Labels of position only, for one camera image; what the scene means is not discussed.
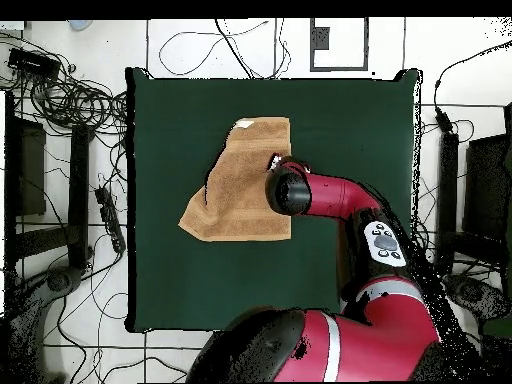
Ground grey floor frame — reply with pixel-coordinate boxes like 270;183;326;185
309;17;370;73

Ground grey chair base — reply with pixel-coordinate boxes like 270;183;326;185
441;273;512;333
7;265;85;381

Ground dark green table cloth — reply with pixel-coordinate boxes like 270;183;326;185
125;66;424;335

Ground tangled black floor cables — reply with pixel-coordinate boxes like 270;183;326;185
0;31;129;137

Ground black rectangular box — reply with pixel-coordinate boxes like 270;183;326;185
6;47;62;81

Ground black cable with adapter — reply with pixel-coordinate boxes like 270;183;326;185
433;39;512;135

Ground orange terry towel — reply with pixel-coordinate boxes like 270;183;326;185
177;115;293;243

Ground thin looped black cable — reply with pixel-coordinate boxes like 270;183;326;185
158;18;291;79

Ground black metal stand frame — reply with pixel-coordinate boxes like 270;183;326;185
433;103;512;277
3;91;95;273

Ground black power strip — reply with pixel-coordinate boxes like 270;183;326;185
94;186;127;255

